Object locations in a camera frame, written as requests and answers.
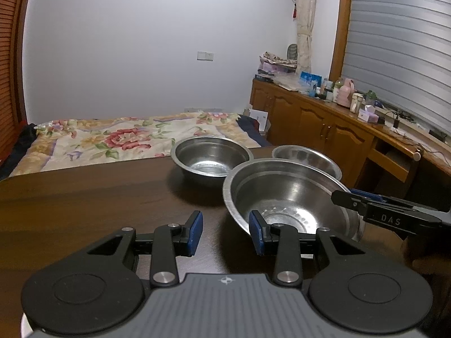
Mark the large stainless steel bowl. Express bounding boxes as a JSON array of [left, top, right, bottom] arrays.
[[223, 158, 363, 242]]

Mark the stack of folded fabrics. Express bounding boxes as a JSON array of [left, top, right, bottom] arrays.
[[259, 52, 298, 75]]

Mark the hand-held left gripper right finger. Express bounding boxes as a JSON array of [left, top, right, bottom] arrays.
[[249, 210, 366, 287]]

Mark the clear plastic bag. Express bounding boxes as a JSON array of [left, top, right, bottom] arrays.
[[275, 74, 304, 91]]

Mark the cream lace curtain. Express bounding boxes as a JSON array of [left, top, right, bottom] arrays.
[[294, 0, 318, 74]]

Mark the white lidded jar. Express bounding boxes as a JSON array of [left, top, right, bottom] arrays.
[[350, 93, 365, 114]]

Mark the blue white carton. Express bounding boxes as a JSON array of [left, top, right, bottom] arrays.
[[299, 71, 323, 96]]

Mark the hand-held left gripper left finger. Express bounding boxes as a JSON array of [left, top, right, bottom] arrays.
[[86, 210, 204, 287]]

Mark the pink thermos bottle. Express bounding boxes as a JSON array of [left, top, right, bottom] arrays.
[[336, 78, 355, 108]]

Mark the medium stainless steel bowl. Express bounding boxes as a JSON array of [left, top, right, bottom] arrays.
[[171, 136, 252, 185], [272, 145, 343, 184]]

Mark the long wooden cabinet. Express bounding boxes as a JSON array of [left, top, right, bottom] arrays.
[[250, 77, 451, 226]]

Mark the grey window blind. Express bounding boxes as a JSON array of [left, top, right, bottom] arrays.
[[340, 0, 451, 135]]

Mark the white cardboard box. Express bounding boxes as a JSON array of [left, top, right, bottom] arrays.
[[248, 108, 269, 132]]

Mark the floral quilt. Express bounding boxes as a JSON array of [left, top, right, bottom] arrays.
[[9, 112, 263, 177]]

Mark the wooden louvered wardrobe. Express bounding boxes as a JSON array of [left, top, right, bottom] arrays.
[[0, 0, 36, 159]]

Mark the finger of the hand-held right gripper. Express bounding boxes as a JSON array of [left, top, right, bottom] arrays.
[[331, 190, 369, 219], [350, 189, 417, 212]]

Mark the wooden window frame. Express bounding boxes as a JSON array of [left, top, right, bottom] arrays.
[[329, 0, 353, 82]]

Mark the pink white tissue box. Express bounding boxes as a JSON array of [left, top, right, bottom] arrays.
[[358, 105, 378, 123]]

